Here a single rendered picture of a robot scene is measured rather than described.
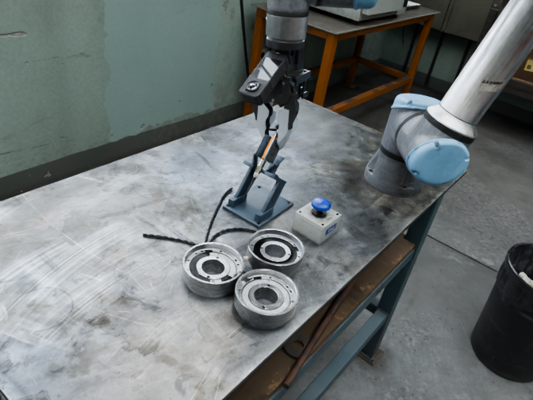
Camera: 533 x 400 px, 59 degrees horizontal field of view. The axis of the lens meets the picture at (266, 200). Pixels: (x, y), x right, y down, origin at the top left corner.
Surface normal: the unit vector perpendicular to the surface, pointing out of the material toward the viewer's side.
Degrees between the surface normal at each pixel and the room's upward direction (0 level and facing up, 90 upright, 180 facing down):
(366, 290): 0
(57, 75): 90
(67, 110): 90
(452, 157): 97
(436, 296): 0
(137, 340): 0
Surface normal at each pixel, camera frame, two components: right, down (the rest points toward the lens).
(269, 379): 0.15, -0.82
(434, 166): -0.02, 0.65
